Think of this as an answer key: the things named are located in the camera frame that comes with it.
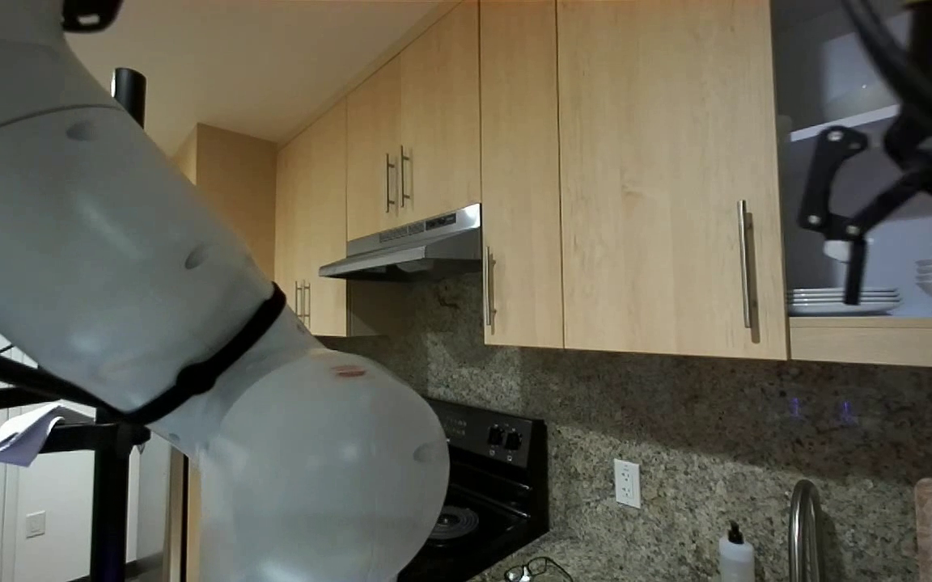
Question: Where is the narrow light wood cupboard door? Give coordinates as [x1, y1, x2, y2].
[480, 0, 566, 354]

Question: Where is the stack of white plates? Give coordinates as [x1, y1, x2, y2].
[787, 281, 906, 320]

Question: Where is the metal kitchen faucet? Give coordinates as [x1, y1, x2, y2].
[787, 478, 833, 582]

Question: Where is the white soap dispenser bottle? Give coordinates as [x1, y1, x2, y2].
[715, 520, 757, 582]

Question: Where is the stainless steel range hood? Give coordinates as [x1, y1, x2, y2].
[316, 203, 486, 284]

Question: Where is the black kitchen stove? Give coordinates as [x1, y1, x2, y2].
[399, 396, 552, 582]

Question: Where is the crumpled white paper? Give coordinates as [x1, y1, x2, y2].
[0, 400, 97, 468]

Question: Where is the silver bar door handle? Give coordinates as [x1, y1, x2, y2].
[382, 150, 399, 216]
[483, 249, 503, 337]
[395, 145, 413, 212]
[739, 196, 765, 347]

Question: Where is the light wood cupboard frame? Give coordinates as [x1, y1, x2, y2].
[770, 0, 932, 373]

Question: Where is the white wall outlet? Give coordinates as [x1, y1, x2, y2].
[612, 456, 644, 510]

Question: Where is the black metal stand frame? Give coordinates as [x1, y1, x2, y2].
[0, 333, 154, 582]

